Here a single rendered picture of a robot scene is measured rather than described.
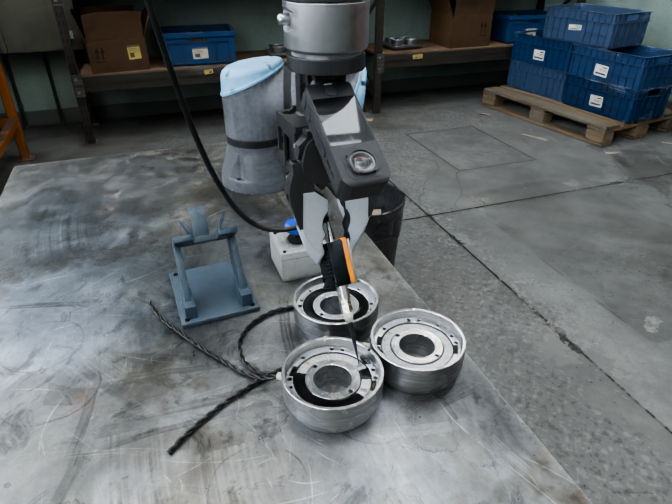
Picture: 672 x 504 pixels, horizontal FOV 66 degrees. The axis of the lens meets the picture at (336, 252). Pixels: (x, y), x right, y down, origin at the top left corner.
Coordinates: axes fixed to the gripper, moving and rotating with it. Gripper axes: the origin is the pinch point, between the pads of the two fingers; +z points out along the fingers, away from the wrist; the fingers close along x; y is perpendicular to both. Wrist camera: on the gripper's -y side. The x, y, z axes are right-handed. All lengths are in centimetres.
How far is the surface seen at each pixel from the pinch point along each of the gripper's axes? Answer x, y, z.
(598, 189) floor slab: -224, 148, 93
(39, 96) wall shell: 72, 401, 73
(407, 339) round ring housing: -7.3, -4.3, 11.0
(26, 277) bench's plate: 35.4, 30.9, 13.3
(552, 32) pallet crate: -291, 278, 32
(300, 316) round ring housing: 3.2, 2.8, 9.6
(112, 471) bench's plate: 25.3, -7.8, 13.2
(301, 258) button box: -1.3, 15.4, 9.8
